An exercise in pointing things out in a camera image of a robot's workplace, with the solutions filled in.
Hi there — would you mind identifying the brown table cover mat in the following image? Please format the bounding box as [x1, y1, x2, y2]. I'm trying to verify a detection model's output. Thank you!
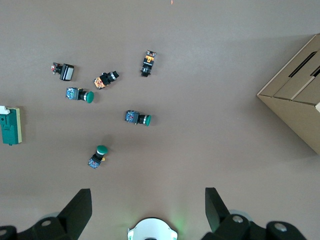
[0, 0, 320, 240]

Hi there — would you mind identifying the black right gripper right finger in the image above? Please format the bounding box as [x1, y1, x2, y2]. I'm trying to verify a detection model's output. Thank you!
[201, 187, 309, 240]

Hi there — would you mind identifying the green terminal block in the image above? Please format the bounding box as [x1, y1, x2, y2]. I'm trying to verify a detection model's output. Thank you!
[0, 105, 23, 146]

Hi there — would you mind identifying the brown cardboard box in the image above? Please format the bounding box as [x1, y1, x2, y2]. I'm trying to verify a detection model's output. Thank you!
[256, 33, 320, 156]

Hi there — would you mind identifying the green mushroom pushbutton switch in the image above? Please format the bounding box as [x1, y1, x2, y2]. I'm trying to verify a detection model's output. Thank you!
[65, 86, 96, 104]
[124, 109, 152, 127]
[87, 144, 109, 170]

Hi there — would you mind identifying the black red switch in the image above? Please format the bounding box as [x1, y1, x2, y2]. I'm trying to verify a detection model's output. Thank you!
[50, 61, 75, 82]

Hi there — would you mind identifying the black selector switch orange block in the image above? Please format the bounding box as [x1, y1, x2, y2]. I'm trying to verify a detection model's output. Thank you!
[139, 49, 158, 78]
[93, 70, 120, 90]

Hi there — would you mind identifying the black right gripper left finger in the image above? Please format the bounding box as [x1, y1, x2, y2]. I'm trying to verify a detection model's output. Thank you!
[0, 188, 93, 240]

